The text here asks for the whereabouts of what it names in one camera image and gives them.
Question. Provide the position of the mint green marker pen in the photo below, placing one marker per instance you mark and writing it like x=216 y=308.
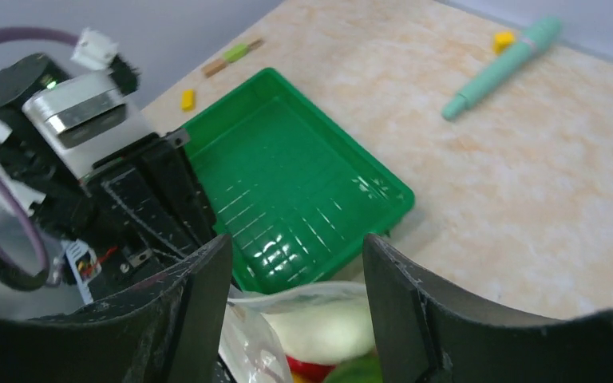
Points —
x=532 y=42

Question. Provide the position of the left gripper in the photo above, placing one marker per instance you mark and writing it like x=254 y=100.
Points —
x=139 y=211

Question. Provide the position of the green plastic tray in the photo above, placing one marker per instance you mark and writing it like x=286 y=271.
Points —
x=296 y=193

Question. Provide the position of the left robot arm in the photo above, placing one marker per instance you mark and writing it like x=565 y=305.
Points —
x=20 y=142

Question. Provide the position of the yellow lego brick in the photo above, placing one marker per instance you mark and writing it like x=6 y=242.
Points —
x=188 y=100

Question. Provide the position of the red tomato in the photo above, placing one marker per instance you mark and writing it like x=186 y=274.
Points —
x=303 y=372

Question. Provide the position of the yellow cube near pen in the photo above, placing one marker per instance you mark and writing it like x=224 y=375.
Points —
x=502 y=40

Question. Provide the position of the wooden green block stick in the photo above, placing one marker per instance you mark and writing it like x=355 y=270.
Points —
x=232 y=55

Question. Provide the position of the orange green mango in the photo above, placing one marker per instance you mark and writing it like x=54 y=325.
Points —
x=365 y=369

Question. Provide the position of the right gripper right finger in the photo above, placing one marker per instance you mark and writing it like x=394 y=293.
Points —
x=428 y=329

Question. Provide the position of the clear dotted zip bag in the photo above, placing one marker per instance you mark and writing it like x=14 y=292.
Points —
x=249 y=347

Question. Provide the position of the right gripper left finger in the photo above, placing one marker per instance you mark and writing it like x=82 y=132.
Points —
x=165 y=328

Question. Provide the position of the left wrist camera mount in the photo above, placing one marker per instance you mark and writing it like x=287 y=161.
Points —
x=90 y=117

